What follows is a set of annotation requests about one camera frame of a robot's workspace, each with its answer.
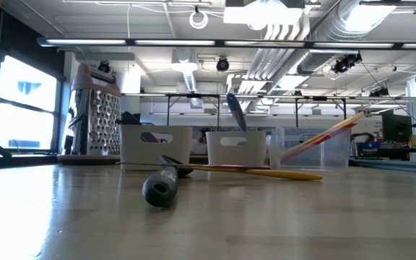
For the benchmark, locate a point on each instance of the blue silicone spoon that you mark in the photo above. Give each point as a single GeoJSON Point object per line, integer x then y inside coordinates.
{"type": "Point", "coordinates": [237, 112]}

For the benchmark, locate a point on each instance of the red silicone spatula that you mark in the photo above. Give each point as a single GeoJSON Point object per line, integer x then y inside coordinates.
{"type": "Point", "coordinates": [323, 141]}

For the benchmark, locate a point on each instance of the person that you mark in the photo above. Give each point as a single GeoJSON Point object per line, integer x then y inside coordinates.
{"type": "Point", "coordinates": [203, 135]}

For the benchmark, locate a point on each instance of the opaque white plastic bin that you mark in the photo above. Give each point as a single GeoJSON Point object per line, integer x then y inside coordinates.
{"type": "Point", "coordinates": [237, 155]}

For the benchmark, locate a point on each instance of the translucent white plastic bin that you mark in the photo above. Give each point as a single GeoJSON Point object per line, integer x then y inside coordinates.
{"type": "Point", "coordinates": [179, 155]}

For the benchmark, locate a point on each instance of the black slotted spoon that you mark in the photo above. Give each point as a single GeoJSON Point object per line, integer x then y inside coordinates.
{"type": "Point", "coordinates": [159, 189]}

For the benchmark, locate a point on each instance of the black rectangular box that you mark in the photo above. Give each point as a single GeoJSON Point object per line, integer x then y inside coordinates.
{"type": "Point", "coordinates": [130, 121]}

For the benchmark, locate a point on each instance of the black light bar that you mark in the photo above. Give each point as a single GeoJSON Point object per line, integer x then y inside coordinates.
{"type": "Point", "coordinates": [247, 43]}

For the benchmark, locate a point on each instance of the steel box grater pink top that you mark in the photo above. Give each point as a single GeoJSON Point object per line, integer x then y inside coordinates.
{"type": "Point", "coordinates": [99, 126]}

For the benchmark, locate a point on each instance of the clear plastic bin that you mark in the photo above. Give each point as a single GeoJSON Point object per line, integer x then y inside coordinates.
{"type": "Point", "coordinates": [338, 155]}

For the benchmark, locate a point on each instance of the black monitor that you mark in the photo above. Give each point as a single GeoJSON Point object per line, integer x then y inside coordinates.
{"type": "Point", "coordinates": [395, 126]}

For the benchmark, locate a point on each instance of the black background table frame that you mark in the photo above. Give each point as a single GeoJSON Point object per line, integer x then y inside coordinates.
{"type": "Point", "coordinates": [193, 95]}

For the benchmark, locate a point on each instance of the black dome camera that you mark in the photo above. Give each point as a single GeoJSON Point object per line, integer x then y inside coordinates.
{"type": "Point", "coordinates": [222, 65]}

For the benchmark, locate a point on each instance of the black hanging camera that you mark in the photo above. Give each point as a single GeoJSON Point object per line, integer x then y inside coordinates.
{"type": "Point", "coordinates": [345, 64]}
{"type": "Point", "coordinates": [104, 67]}

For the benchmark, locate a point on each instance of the silver ventilation duct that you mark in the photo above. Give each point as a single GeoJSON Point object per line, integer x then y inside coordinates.
{"type": "Point", "coordinates": [338, 29]}

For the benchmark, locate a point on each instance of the black aluminium table frame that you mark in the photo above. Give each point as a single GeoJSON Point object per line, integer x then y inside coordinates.
{"type": "Point", "coordinates": [20, 161]}

